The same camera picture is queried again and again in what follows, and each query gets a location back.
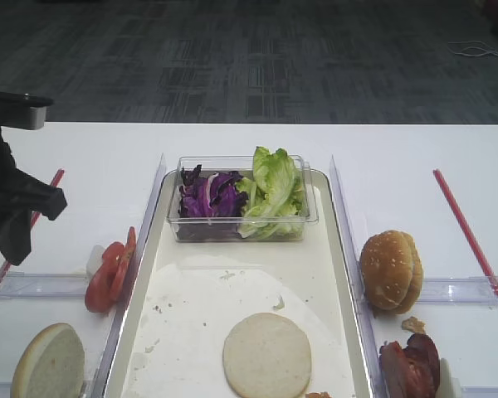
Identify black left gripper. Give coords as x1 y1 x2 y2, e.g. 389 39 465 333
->
0 127 67 266

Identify bun slice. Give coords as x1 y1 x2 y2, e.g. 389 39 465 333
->
10 323 85 398
222 313 312 397

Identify outer tomato slice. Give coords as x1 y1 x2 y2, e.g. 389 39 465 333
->
85 241 125 313

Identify tomato slice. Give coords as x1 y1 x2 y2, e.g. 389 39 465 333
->
85 241 125 313
110 226 136 301

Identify inner tomato slice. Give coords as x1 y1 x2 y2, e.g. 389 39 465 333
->
110 226 136 301

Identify green romaine lettuce leaves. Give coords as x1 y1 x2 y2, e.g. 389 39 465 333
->
236 146 304 240

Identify small lettuce scrap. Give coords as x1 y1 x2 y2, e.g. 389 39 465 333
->
272 295 285 311

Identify front dark meat patty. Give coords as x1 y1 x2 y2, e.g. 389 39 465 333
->
379 342 411 398

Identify middle dark meat patty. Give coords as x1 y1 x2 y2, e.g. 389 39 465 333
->
403 347 435 398

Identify left red straw rod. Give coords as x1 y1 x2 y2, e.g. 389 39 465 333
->
0 168 67 284

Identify red straw rod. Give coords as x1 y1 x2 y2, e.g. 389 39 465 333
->
432 169 498 298
0 168 67 284

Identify purple cabbage leaves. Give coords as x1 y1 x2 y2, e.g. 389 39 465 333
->
178 164 248 218

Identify white rectangular metal tray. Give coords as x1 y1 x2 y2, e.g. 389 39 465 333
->
105 171 370 397

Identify clear plastic salad container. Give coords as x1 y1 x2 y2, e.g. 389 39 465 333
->
167 147 318 242

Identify brown crumb on tray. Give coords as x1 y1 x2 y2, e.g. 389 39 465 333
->
305 391 331 398

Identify front sesame bun top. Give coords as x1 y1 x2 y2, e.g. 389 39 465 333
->
359 230 414 311

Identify sesame bun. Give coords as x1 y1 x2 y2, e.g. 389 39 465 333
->
395 232 423 314
359 230 414 311

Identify rear sesame bun top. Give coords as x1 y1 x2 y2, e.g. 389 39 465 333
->
395 232 423 314

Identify brown crumb beside buns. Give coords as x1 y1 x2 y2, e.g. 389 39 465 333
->
401 316 426 334

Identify right red straw rod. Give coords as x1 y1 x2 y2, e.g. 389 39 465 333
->
432 169 498 298

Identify clear tomato pusher rail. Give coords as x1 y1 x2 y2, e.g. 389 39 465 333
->
0 244 109 300

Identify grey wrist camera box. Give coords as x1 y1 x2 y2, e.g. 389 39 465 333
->
0 91 54 130

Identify left long clear rail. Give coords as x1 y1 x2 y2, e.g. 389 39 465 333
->
81 153 167 397

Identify long clear rail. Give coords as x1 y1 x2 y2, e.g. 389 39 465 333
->
330 156 388 397
81 153 167 397

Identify right long clear rail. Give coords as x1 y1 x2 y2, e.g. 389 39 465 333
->
330 156 388 397

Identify clear bun top pusher rail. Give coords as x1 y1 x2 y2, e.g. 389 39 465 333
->
417 276 498 306

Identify clear meat pusher rail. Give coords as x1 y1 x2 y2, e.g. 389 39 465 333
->
439 357 498 398

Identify white cable on floor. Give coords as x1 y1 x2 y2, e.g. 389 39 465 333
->
447 39 498 67

